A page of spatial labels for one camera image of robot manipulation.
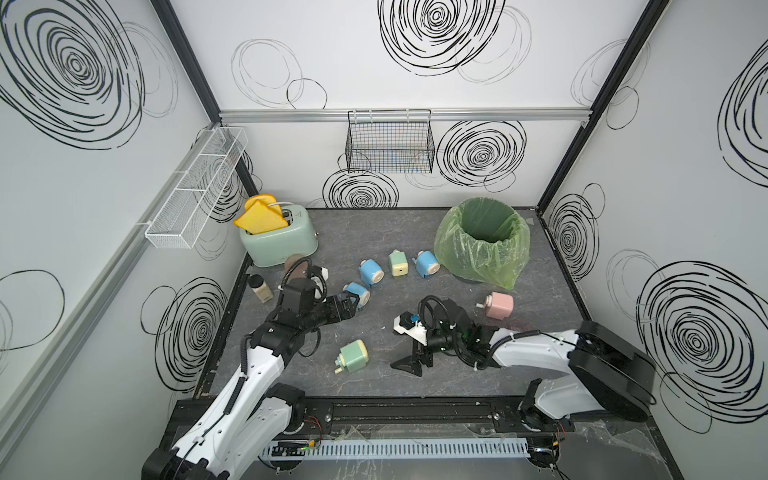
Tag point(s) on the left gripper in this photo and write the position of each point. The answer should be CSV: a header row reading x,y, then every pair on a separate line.
x,y
337,315

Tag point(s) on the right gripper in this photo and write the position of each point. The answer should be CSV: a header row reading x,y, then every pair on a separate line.
x,y
420,351

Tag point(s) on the green cream pencil sharpener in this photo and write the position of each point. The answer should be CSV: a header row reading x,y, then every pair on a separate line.
x,y
352,357

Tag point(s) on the pink pencil sharpener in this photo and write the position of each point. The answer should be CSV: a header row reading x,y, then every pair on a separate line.
x,y
497,306

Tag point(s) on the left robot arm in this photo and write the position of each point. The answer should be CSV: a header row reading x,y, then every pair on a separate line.
x,y
254,407

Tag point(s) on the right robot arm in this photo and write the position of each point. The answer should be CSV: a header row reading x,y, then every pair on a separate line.
x,y
598,370

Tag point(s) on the blue sharpener front left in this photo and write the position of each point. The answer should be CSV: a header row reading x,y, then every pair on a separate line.
x,y
362,292

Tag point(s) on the blue sharpener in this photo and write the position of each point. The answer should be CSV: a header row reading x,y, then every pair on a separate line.
x,y
371,272
362,292
426,263

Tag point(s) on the blue sharpener middle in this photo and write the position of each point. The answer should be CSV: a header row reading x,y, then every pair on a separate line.
x,y
371,272

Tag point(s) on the yellow green pencil sharpener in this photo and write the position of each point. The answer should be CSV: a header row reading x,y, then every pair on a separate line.
x,y
398,262

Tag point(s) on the blue sharpener right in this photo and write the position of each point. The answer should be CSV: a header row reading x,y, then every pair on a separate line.
x,y
426,263

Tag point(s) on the small black-capped bottle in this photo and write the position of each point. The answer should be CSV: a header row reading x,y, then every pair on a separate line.
x,y
260,288

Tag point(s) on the mint green toaster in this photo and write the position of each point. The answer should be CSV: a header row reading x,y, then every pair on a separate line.
x,y
275,247

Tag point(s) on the yellow toy toast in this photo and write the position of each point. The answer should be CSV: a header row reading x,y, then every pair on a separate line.
x,y
263,214

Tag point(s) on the bin with green bag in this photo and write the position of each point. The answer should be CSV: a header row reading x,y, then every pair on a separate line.
x,y
484,240

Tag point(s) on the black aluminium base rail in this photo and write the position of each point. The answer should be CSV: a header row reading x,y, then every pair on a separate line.
x,y
498,412

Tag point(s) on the grey slotted cable duct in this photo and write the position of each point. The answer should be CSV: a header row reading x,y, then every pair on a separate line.
x,y
408,449

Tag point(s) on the black wire basket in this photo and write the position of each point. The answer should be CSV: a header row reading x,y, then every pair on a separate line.
x,y
390,141

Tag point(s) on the white mesh wall shelf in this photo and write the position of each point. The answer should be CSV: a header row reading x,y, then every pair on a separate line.
x,y
182,217

